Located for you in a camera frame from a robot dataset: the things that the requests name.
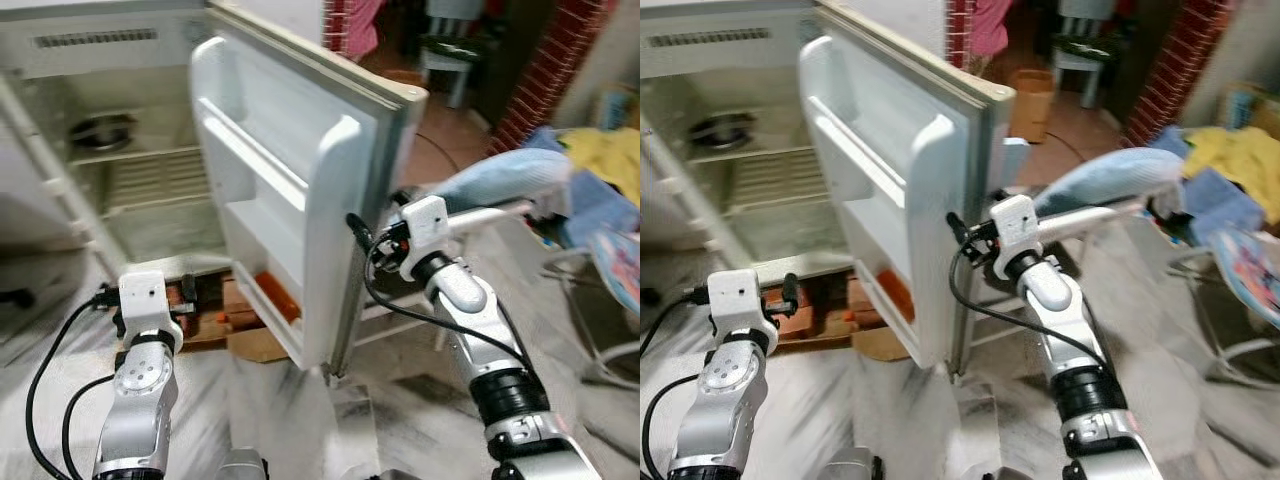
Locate white fridge door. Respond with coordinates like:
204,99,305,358
798,0,1019,381
189,0,432,387

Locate red bricks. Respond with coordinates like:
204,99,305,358
775,285,873,346
165,276,263,351

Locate orange packet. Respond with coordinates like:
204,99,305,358
879,267,914,322
254,271,302,324

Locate light blue cloth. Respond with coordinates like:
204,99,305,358
1032,147,1186,217
424,148,574,217

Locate tall brown cardboard box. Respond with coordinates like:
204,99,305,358
1009,68,1057,143

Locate colourful printed cloth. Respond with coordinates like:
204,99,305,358
1208,226,1280,331
588,228,641,317

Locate dark metal bowl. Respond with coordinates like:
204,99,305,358
690,112,767,152
68,113,142,154

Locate grey robot left leg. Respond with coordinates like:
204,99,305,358
214,448,267,480
815,447,883,480

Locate white metal clothes rack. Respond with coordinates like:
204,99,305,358
1040,195,1280,393
448,198,641,393

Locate dark blue cloth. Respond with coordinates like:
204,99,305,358
528,124,641,253
1145,124,1269,251

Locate pink hanging cloth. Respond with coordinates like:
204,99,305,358
948,0,1016,63
322,0,387,63

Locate yellow cloth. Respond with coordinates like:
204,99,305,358
1182,126,1280,226
558,127,641,207

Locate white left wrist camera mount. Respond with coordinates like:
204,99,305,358
117,270,185,347
707,268,777,347

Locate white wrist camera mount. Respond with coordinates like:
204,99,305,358
397,196,452,282
117,270,185,347
707,268,777,347
989,194,1042,280

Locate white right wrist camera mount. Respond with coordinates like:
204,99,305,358
989,194,1042,280
397,196,452,282

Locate long black left arm cable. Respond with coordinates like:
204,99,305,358
640,288,715,471
24,288,127,480

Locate short black left arm cable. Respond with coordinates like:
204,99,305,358
642,374,703,480
61,374,117,480

